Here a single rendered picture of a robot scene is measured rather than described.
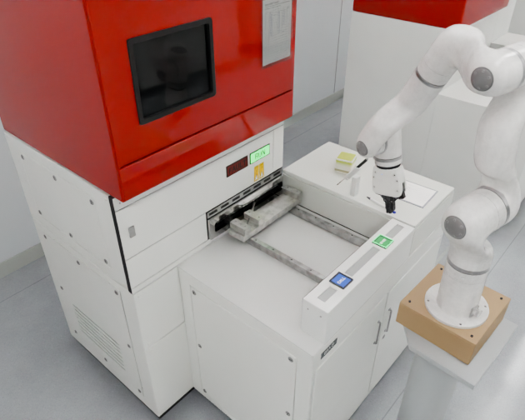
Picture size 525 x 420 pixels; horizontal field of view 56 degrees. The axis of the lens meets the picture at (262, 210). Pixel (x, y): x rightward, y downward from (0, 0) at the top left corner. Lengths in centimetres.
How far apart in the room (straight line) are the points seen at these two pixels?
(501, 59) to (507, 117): 16
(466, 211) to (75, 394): 196
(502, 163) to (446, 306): 50
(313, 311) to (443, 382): 54
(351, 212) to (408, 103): 69
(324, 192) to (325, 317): 68
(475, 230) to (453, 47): 45
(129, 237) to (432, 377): 110
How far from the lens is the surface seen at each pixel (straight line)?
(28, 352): 288
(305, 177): 208
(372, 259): 170
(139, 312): 187
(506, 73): 120
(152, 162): 153
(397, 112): 146
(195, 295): 189
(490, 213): 139
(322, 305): 152
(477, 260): 148
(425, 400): 193
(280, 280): 179
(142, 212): 164
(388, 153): 157
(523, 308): 318
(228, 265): 186
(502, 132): 131
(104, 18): 133
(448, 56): 133
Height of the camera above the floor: 205
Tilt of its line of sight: 35 degrees down
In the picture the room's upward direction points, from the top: straight up
